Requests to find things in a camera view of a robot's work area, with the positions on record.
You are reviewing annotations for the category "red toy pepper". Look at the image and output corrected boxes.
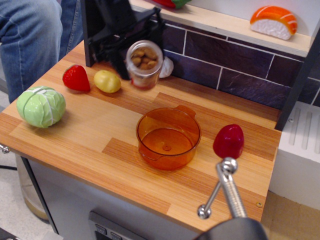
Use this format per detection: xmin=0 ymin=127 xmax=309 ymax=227
xmin=153 ymin=0 xmax=191 ymax=9

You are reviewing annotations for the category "wooden wall shelf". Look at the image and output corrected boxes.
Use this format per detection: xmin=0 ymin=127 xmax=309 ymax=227
xmin=129 ymin=0 xmax=313 ymax=58

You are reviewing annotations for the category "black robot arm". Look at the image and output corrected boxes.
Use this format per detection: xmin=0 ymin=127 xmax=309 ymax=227
xmin=80 ymin=0 xmax=165 ymax=80

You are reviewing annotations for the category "yellow toy potato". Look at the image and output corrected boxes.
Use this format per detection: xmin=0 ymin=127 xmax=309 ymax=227
xmin=93 ymin=70 xmax=121 ymax=94

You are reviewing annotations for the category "almond jar with red label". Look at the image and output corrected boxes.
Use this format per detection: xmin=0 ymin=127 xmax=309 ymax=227
xmin=126 ymin=40 xmax=164 ymax=90

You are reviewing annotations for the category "dark vertical post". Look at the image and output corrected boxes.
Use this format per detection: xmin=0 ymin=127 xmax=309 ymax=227
xmin=275 ymin=21 xmax=320 ymax=131

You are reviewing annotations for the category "salmon sushi toy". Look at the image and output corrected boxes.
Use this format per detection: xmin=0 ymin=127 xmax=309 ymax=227
xmin=250 ymin=5 xmax=298 ymax=40

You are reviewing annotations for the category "dark red toy fruit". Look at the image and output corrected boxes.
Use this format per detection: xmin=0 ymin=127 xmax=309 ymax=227
xmin=213 ymin=124 xmax=245 ymax=159

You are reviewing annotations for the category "green toy cabbage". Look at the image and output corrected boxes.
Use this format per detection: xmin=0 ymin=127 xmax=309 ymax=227
xmin=16 ymin=86 xmax=66 ymax=128

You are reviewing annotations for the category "orange transparent plastic pot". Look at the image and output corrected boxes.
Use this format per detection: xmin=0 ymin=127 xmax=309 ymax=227
xmin=136 ymin=105 xmax=202 ymax=171

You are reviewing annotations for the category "white toy cauliflower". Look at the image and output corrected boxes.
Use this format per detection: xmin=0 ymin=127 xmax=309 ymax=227
xmin=159 ymin=56 xmax=174 ymax=79

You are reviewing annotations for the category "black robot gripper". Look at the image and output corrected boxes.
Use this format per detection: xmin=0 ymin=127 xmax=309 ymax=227
xmin=87 ymin=6 xmax=165 ymax=80

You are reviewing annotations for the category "person's blue jeans leg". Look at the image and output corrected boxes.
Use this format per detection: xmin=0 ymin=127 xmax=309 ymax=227
xmin=0 ymin=0 xmax=84 ymax=102

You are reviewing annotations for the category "red toy strawberry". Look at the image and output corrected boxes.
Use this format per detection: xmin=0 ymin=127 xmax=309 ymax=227
xmin=62 ymin=64 xmax=91 ymax=92

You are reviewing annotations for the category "grey oven control panel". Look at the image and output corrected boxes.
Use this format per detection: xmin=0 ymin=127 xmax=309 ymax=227
xmin=88 ymin=211 xmax=145 ymax=240

